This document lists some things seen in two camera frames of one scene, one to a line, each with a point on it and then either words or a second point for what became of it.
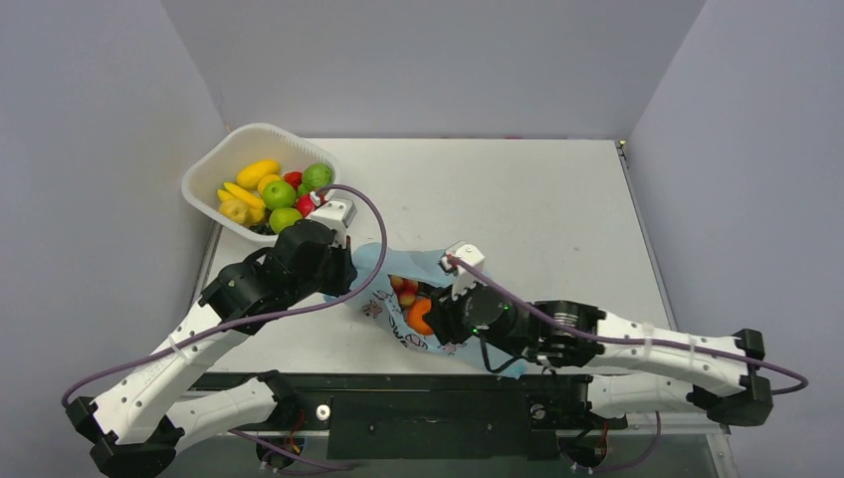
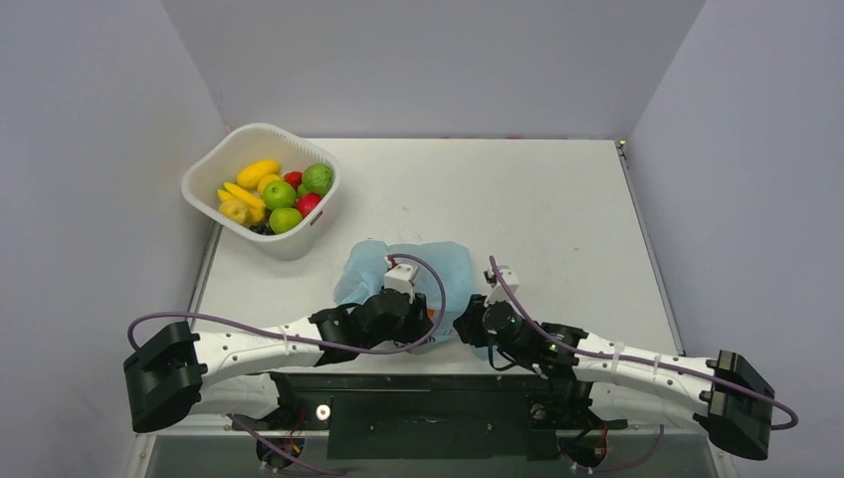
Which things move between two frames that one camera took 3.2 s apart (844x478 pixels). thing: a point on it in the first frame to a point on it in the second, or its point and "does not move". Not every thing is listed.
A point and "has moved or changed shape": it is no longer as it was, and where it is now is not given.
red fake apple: x=305 y=204 does not move
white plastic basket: x=221 y=162 does not move
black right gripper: x=437 y=319 to x=470 y=320
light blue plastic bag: x=372 y=291 has moved or changed shape
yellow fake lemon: x=266 y=179 does not move
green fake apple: x=279 y=194 does not move
